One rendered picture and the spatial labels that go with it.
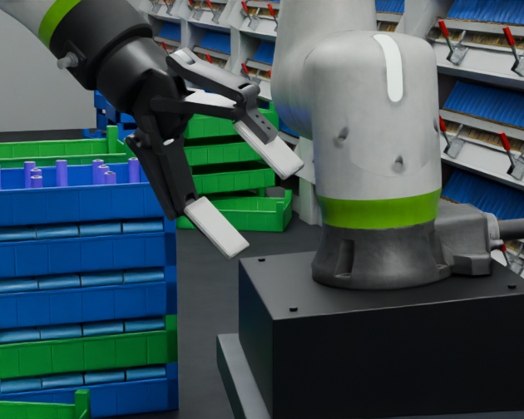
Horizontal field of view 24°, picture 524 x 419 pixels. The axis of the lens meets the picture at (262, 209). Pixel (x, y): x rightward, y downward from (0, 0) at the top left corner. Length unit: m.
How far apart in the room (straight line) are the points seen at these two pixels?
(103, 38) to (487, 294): 0.44
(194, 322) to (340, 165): 1.29
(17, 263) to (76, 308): 0.12
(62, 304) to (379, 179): 0.82
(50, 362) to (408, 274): 0.85
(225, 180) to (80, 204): 1.56
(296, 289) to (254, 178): 2.22
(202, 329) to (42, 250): 0.61
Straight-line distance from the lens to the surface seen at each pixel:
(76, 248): 1.88
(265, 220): 3.26
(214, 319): 2.47
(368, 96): 1.18
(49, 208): 1.86
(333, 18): 1.34
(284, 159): 1.12
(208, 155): 3.36
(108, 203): 1.87
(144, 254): 1.90
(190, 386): 2.09
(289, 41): 1.36
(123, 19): 1.20
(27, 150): 2.35
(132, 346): 1.94
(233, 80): 1.13
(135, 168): 2.03
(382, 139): 1.19
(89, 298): 1.90
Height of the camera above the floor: 0.70
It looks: 11 degrees down
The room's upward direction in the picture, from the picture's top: straight up
